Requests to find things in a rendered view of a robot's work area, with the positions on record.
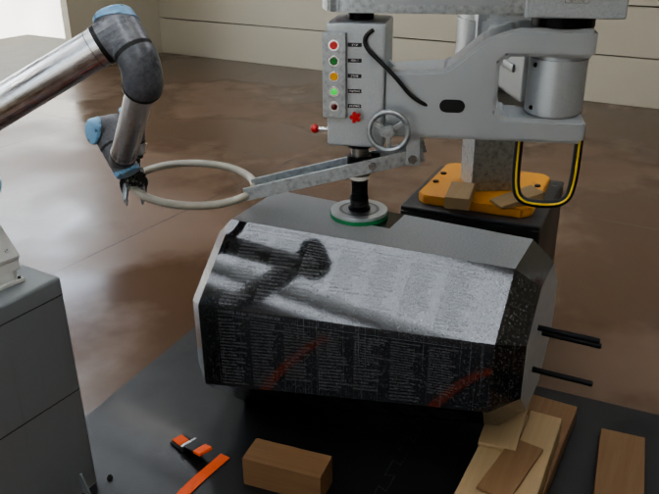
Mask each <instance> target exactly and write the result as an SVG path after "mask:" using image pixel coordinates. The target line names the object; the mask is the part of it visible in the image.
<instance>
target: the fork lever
mask: <svg viewBox="0 0 659 494"><path fill-rule="evenodd" d="M425 152H427V148H426V144H425V140H424V138H423V139H421V158H420V162H424V161H425V157H424V153H425ZM369 153H380V157H377V158H373V159H369V160H365V161H360V162H356V163H352V164H347V157H342V158H338V159H334V160H329V161H325V162H321V163H318V164H313V165H309V166H305V167H300V168H296V169H292V170H288V171H283V172H279V173H271V174H267V175H263V176H259V177H254V178H251V182H252V183H253V182H254V183H256V184H257V185H254V186H249V187H245V188H243V189H242V190H243V192H246V193H248V195H249V198H248V199H247V200H246V201H249V200H254V199H258V198H263V197H267V196H272V195H276V194H281V193H284V192H289V191H293V190H297V189H302V188H306V187H311V186H315V185H320V184H324V183H329V182H333V181H338V180H342V179H346V178H350V177H354V176H359V175H363V174H368V173H376V172H380V171H385V170H389V169H393V168H398V167H402V166H407V165H406V146H405V147H403V148H402V149H401V150H399V151H397V152H393V153H384V152H381V151H379V150H372V151H369ZM408 161H409V163H410V164H413V165H414V164H415V163H416V162H417V161H418V160H417V156H414V155H411V156H410V157H409V158H408Z"/></svg>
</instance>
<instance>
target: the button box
mask: <svg viewBox="0 0 659 494"><path fill-rule="evenodd" d="M331 40H336V41H337V42H338V43H339V47H338V49H337V50H336V51H331V50H330V49H329V42H330V41H331ZM322 49H323V117H324V118H342V119H345V118H346V117H347V33H346V32H333V31H323V32H322ZM330 56H336V57H337V58H338V59H339V64H338V65H337V66H336V67H333V66H331V65H330V63H329V58H330ZM333 71H335V72H338V74H339V79H338V81H336V82H333V81H331V80H330V79H329V74H330V72H333ZM332 86H336V87H337V88H338V89H339V94H338V95H337V96H336V97H332V96H330V94H329V90H330V88H331V87H332ZM333 101H335V102H337V103H338V104H339V109H338V111H336V112H332V111H331V110H330V107H329V105H330V102H333Z"/></svg>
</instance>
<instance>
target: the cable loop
mask: <svg viewBox="0 0 659 494"><path fill-rule="evenodd" d="M523 144H524V142H523V141H515V143H514V153H513V164H512V191H513V195H514V197H515V199H516V200H517V201H518V202H520V203H521V204H523V205H526V206H529V207H535V208H557V207H561V206H563V205H565V204H567V203H568V202H569V201H570V200H571V199H572V197H573V195H574V193H575V190H576V187H577V183H578V179H579V173H580V167H581V160H582V152H583V141H582V140H581V141H580V144H574V151H573V159H572V165H571V172H570V178H569V182H568V186H567V189H566V192H565V194H564V195H563V196H562V197H561V198H559V199H555V200H536V199H531V198H528V197H526V196H524V195H523V193H522V191H521V185H520V175H521V163H522V153H523Z"/></svg>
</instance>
